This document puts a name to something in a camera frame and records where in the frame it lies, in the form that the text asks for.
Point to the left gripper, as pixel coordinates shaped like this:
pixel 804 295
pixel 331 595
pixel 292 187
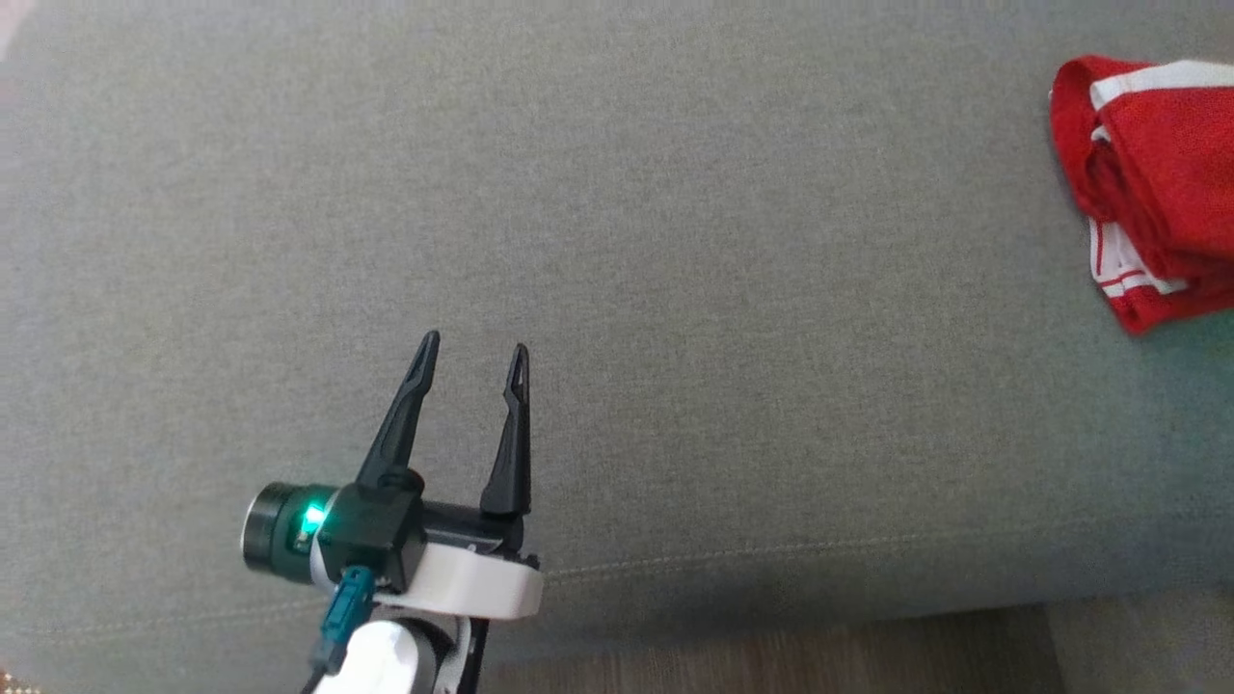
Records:
pixel 463 583

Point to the red basketball jersey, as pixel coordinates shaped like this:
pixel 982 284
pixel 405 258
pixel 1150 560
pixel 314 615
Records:
pixel 1157 310

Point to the grey sofa seat cushion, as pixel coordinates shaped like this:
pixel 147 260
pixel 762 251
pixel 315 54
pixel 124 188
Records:
pixel 675 289

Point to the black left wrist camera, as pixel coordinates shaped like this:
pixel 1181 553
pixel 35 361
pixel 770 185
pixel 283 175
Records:
pixel 376 530

